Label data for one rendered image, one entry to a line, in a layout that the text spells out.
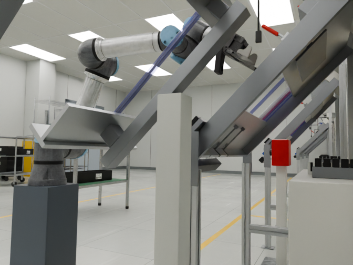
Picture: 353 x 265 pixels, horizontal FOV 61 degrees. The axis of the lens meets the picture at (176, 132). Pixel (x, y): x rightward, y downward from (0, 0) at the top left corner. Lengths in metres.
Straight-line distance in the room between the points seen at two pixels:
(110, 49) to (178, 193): 0.76
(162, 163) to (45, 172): 0.75
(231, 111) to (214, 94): 9.50
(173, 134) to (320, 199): 0.46
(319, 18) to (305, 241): 0.62
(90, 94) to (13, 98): 7.29
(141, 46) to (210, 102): 9.31
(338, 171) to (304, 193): 0.18
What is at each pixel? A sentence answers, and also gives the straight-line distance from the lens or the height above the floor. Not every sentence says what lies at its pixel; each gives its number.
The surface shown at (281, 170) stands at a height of 0.59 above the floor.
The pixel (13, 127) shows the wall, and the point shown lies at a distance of 8.61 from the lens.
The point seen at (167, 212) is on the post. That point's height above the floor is 0.57.
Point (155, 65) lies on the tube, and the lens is 0.72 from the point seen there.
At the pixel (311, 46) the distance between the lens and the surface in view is 1.03.
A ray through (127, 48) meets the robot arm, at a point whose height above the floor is 1.09.
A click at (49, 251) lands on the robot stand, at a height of 0.30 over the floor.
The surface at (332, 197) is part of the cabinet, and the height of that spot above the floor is 0.58.
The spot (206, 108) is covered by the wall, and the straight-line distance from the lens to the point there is 10.47.
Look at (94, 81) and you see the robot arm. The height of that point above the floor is 1.00.
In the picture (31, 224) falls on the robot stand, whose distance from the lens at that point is 1.35.
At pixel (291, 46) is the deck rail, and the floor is 1.01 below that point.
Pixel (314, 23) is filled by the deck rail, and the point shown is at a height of 1.06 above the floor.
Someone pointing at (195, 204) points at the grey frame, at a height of 0.53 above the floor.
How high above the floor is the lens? 0.70
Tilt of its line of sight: 4 degrees up
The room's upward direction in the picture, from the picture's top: 1 degrees clockwise
